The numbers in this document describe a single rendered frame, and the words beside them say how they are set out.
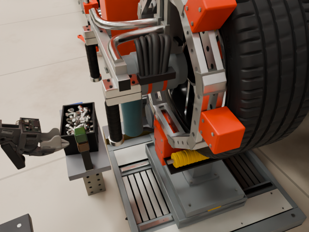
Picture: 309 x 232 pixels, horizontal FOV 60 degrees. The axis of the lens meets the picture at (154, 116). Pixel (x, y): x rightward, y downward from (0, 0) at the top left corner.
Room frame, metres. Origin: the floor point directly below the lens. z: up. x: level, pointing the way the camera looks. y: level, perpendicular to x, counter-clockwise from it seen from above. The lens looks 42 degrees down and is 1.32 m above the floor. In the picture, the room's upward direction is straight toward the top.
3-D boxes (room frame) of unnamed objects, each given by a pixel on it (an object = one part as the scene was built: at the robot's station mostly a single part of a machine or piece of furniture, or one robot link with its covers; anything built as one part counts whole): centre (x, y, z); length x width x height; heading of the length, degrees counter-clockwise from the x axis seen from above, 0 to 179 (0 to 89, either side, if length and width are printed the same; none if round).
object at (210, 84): (0.78, -0.05, 0.85); 0.54 x 0.07 x 0.54; 19
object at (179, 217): (0.88, -0.20, 0.13); 0.50 x 0.36 x 0.10; 19
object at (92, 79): (0.86, 0.22, 0.83); 0.04 x 0.04 x 0.16
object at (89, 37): (0.87, 0.20, 0.93); 0.09 x 0.05 x 0.05; 109
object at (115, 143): (0.54, 0.11, 0.83); 0.04 x 0.04 x 0.16
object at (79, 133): (0.67, 0.26, 0.64); 0.04 x 0.04 x 0.04; 19
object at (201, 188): (0.83, -0.22, 0.32); 0.40 x 0.30 x 0.28; 19
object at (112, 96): (0.55, 0.08, 0.93); 0.09 x 0.05 x 0.05; 109
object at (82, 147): (0.67, 0.26, 0.59); 0.04 x 0.04 x 0.04; 19
